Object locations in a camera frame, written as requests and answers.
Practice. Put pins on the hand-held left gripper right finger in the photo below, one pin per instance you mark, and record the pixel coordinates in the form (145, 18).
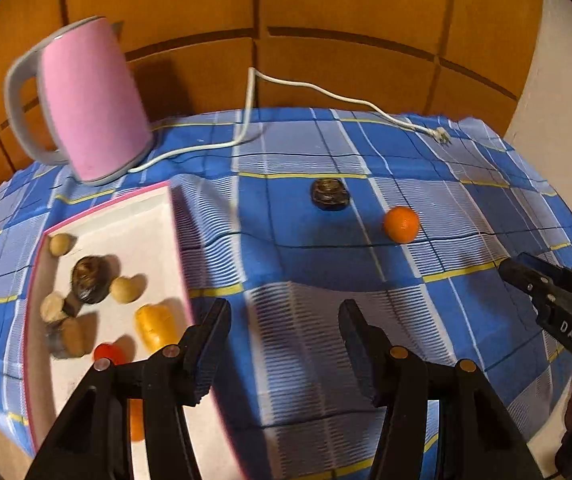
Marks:
(358, 340)

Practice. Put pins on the brown water chestnut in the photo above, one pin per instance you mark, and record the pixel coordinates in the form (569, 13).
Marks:
(71, 340)

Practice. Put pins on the pink electric kettle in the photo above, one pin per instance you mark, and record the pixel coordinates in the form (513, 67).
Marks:
(95, 100)

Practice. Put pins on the small tan round fruit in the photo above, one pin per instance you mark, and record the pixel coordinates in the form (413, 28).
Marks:
(126, 289)
(60, 244)

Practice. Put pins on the cut water chestnut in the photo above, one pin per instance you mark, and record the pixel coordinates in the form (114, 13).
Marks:
(55, 307)

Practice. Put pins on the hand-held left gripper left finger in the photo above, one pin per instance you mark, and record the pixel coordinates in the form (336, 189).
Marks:
(210, 340)

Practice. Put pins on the red cherry tomato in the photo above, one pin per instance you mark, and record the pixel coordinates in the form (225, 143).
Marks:
(108, 352)

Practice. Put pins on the blue plaid tablecloth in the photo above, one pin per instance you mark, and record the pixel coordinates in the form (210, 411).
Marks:
(291, 220)

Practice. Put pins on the orange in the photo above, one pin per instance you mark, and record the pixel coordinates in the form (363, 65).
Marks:
(402, 224)
(136, 420)

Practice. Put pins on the yellow-orange fruit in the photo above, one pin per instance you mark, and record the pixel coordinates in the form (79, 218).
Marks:
(153, 327)

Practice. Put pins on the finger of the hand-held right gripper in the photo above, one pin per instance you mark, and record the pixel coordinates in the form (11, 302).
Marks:
(541, 266)
(523, 282)

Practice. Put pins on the dark water chestnut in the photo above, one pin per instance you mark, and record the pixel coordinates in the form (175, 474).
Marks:
(329, 193)
(89, 280)

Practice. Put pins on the white tray with pink rim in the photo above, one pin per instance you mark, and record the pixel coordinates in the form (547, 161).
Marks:
(130, 230)

